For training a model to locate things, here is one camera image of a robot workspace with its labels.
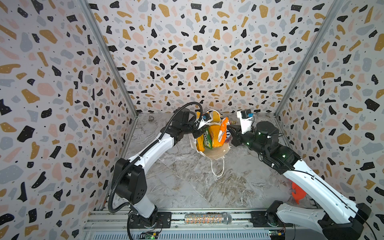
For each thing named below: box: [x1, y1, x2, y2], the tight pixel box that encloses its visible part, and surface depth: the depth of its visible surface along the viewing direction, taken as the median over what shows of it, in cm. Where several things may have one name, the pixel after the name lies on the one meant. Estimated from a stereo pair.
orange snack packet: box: [218, 117, 230, 146], surface depth 67 cm
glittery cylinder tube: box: [184, 212, 233, 225], surface depth 73 cm
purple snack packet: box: [226, 129, 233, 143], surface depth 67 cm
